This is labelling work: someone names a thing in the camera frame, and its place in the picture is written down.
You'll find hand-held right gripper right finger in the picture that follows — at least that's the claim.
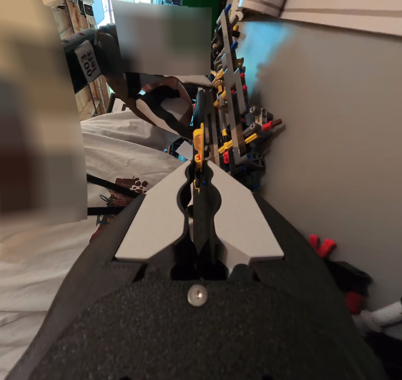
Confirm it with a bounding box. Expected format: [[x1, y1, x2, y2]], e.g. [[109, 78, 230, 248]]
[[204, 159, 285, 274]]

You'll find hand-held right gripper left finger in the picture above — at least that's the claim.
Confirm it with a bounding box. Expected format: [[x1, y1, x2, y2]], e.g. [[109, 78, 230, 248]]
[[115, 159, 196, 277]]

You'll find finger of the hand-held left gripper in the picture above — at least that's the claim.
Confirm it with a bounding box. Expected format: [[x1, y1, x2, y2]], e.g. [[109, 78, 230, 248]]
[[140, 75, 218, 89], [136, 86, 194, 137]]

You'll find lego car chassis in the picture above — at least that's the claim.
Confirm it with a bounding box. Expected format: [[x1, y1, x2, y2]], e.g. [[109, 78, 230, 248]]
[[192, 4, 283, 192]]

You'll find yellow lego panel piece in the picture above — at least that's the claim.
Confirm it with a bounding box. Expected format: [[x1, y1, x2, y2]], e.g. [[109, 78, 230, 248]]
[[192, 123, 205, 171]]

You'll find pile of red blue lego pins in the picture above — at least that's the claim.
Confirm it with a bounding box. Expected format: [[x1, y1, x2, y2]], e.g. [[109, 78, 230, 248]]
[[308, 234, 402, 335]]

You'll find person's left hand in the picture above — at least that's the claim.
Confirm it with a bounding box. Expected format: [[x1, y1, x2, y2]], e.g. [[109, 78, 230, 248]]
[[140, 76, 193, 120]]

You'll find framed black white marker sign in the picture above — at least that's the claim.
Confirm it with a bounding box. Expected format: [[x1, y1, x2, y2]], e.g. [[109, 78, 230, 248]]
[[107, 92, 127, 113]]

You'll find person's white printed shirt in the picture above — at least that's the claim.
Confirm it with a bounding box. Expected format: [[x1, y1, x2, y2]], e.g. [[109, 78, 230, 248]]
[[0, 110, 189, 380]]

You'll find ceiling mounted heater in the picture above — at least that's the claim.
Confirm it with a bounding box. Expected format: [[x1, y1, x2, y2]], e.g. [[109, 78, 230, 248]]
[[75, 0, 105, 26]]

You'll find instruction booklet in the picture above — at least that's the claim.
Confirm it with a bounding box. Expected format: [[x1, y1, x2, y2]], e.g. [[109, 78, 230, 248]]
[[237, 0, 402, 37]]

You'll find black lanyard strap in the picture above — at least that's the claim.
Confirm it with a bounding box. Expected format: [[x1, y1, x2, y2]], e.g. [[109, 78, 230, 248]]
[[86, 174, 141, 216]]

